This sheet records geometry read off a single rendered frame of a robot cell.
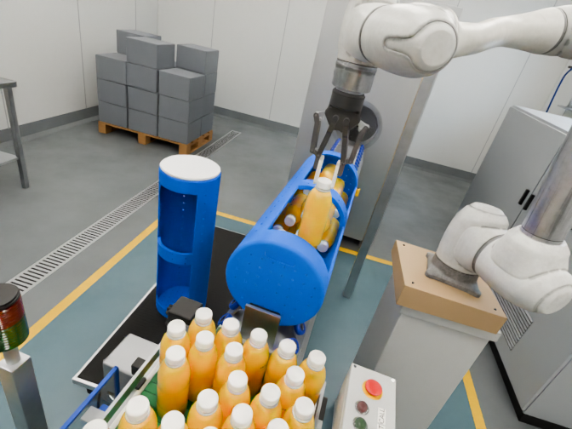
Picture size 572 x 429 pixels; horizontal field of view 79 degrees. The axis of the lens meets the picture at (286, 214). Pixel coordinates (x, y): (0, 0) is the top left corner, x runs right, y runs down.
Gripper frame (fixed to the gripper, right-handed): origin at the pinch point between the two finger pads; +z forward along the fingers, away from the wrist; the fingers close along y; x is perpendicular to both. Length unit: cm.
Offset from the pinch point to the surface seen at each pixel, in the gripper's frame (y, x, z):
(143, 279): 108, -75, 142
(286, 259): 3.3, 10.5, 21.9
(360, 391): -21.5, 32.8, 31.0
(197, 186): 58, -45, 42
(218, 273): 61, -89, 127
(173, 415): 10, 51, 32
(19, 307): 38, 53, 17
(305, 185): 9.0, -29.9, 18.6
